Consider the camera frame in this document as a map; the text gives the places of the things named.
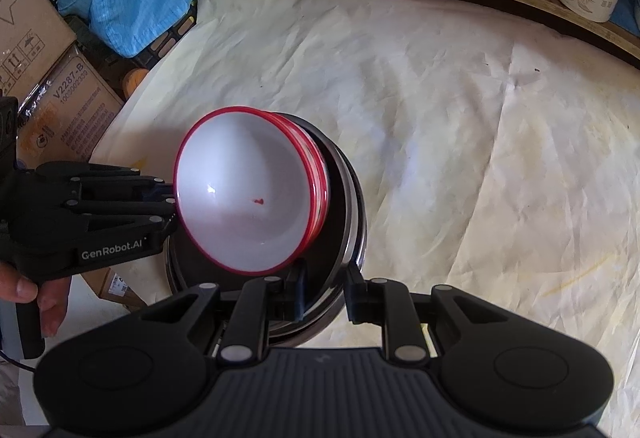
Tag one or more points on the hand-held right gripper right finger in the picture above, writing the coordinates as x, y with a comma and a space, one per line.
352, 298

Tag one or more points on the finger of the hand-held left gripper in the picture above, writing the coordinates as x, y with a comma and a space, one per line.
125, 213
115, 183

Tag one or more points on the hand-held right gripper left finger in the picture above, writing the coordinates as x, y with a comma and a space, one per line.
299, 293

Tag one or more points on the steel bowl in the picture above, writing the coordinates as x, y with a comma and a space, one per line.
345, 218

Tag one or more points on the white red-rimmed ceramic bowl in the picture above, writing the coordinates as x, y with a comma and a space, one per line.
320, 167
240, 188

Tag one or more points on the person's left hand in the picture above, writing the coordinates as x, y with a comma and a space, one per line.
55, 303

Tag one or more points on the small labelled cardboard box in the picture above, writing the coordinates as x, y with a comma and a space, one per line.
122, 288

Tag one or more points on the printed brown cardboard box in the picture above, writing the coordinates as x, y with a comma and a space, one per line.
65, 112

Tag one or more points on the orange round object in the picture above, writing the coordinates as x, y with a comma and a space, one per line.
136, 78

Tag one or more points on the cream tablecloth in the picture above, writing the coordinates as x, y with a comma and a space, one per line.
450, 142

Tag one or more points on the open brown cardboard box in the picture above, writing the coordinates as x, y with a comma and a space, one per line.
30, 17

